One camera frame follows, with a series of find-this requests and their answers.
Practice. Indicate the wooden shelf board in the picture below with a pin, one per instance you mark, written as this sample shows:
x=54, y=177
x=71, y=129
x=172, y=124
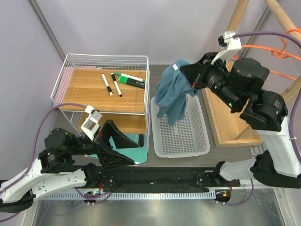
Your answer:
x=85, y=86
x=126, y=123

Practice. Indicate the green capped white marker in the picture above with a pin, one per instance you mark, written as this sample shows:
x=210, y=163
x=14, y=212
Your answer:
x=129, y=76

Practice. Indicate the teal mat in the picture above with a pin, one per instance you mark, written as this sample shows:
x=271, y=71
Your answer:
x=139, y=154

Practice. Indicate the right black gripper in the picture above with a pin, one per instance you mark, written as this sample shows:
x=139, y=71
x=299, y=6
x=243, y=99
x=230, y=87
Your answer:
x=202, y=73

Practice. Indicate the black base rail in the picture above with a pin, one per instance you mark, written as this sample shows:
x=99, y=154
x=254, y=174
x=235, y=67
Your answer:
x=157, y=180

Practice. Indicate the green black highlighter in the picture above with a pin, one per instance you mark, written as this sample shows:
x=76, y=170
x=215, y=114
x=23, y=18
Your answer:
x=131, y=82

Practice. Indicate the blue tank top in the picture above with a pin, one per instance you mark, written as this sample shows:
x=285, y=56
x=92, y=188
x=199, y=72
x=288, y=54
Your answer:
x=171, y=93

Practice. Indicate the black object on mat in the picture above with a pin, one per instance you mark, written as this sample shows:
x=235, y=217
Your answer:
x=141, y=140

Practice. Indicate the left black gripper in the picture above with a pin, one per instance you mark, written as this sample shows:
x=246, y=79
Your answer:
x=99, y=142

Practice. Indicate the upper wooden shelf board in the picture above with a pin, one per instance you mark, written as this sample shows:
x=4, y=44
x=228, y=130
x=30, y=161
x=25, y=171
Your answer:
x=85, y=86

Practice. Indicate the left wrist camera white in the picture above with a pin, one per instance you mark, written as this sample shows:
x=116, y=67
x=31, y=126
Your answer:
x=90, y=125

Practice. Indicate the white slotted cable duct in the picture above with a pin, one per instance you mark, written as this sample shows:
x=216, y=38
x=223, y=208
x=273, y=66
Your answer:
x=69, y=195

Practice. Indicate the lower wooden shelf board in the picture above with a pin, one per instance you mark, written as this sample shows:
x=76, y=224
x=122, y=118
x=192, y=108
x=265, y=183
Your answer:
x=126, y=123

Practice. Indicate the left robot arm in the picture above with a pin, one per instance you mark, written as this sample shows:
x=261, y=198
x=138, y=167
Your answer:
x=52, y=170

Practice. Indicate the orange plastic hanger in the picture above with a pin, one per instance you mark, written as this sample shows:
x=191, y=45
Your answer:
x=280, y=54

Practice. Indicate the white plastic basket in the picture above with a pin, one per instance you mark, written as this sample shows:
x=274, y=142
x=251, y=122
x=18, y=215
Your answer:
x=187, y=138

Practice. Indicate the white marker black cap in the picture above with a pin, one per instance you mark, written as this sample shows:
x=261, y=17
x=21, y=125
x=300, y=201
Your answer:
x=107, y=84

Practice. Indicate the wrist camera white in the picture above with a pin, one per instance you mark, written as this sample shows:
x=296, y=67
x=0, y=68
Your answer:
x=229, y=46
x=90, y=125

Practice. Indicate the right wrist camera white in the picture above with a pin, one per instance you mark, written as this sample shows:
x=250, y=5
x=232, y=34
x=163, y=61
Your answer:
x=229, y=46

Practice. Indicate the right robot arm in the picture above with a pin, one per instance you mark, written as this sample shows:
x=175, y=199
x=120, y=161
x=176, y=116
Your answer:
x=265, y=111

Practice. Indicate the white wire shelf rack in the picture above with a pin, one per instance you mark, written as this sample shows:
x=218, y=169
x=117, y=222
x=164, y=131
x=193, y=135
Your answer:
x=137, y=66

